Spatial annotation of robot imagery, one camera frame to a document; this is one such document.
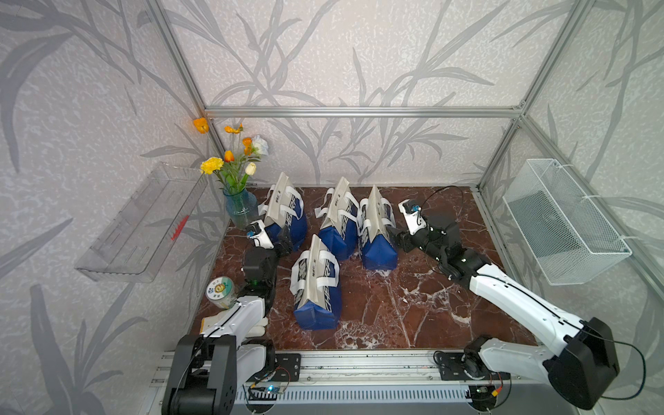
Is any takeout bag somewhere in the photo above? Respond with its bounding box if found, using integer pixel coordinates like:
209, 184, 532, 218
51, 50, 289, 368
358, 186, 398, 271
290, 235, 342, 330
259, 172, 308, 251
315, 177, 360, 261

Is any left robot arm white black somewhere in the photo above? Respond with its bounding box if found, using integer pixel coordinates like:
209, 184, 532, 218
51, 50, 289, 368
161, 228, 294, 414

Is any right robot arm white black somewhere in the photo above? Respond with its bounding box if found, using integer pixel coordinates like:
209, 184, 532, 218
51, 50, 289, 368
384, 207, 620, 411

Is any round tape roll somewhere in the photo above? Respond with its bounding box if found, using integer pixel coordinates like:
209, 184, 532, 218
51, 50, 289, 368
205, 277, 237, 311

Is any blue glass vase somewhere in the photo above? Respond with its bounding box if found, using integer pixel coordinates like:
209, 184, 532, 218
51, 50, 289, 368
223, 188, 259, 229

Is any red item on shelf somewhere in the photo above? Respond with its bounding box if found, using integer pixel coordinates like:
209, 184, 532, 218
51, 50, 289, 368
171, 215, 189, 241

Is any artificial flower bouquet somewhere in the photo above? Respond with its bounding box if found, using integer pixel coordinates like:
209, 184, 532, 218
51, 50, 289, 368
200, 124, 269, 195

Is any left circuit board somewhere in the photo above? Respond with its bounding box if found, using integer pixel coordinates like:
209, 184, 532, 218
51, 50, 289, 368
247, 384, 287, 401

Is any circuit board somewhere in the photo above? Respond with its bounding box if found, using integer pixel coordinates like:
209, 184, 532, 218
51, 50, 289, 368
466, 386, 510, 413
247, 384, 287, 401

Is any right circuit board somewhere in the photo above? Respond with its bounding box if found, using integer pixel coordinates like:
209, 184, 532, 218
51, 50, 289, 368
466, 386, 510, 413

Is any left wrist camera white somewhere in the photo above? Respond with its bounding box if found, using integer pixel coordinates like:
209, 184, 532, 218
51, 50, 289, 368
246, 220, 274, 250

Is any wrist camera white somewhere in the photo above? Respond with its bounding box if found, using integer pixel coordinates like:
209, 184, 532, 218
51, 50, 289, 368
246, 220, 274, 250
399, 199, 427, 235

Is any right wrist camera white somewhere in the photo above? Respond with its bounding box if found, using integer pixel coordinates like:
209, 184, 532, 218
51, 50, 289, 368
399, 199, 427, 235

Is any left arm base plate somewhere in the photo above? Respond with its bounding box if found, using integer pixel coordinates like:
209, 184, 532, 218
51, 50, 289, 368
229, 353, 303, 384

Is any aluminium front rail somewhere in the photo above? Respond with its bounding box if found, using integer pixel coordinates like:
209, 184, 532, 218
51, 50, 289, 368
149, 348, 587, 387

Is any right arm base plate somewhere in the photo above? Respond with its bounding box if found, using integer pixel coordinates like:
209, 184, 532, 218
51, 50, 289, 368
433, 350, 511, 384

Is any white wire basket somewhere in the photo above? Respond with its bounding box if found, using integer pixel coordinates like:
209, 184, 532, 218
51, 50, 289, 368
503, 158, 632, 285

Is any clear plastic wall shelf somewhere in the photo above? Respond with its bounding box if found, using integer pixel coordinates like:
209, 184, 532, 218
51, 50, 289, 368
74, 162, 208, 283

